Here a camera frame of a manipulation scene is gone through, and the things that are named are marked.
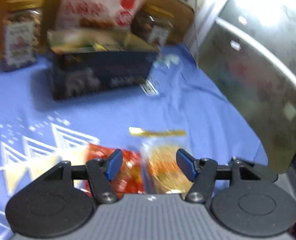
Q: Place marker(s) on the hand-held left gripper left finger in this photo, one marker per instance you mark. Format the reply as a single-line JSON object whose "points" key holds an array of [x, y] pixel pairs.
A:
{"points": [[114, 165]]}

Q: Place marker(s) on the large pink snack bag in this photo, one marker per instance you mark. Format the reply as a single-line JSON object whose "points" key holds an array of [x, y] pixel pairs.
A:
{"points": [[97, 5]]}

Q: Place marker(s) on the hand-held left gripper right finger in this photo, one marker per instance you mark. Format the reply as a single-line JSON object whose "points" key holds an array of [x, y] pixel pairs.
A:
{"points": [[186, 165]]}

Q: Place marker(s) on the black cardboard box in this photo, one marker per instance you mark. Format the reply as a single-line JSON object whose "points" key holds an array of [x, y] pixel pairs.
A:
{"points": [[100, 72]]}

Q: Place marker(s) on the blue printed blanket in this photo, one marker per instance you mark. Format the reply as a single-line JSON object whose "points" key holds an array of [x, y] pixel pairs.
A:
{"points": [[188, 110]]}

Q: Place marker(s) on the nut jar with brown label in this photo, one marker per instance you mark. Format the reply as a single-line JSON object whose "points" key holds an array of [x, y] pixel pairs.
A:
{"points": [[155, 27]]}

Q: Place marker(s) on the clear gold mooncake packet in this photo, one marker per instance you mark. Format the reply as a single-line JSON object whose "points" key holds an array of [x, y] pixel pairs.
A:
{"points": [[166, 165]]}

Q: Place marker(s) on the nut jar with white label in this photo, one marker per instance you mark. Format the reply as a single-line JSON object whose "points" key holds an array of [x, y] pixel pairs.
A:
{"points": [[21, 37]]}

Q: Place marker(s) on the red snack packet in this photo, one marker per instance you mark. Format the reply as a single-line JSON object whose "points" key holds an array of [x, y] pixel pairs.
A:
{"points": [[130, 170]]}

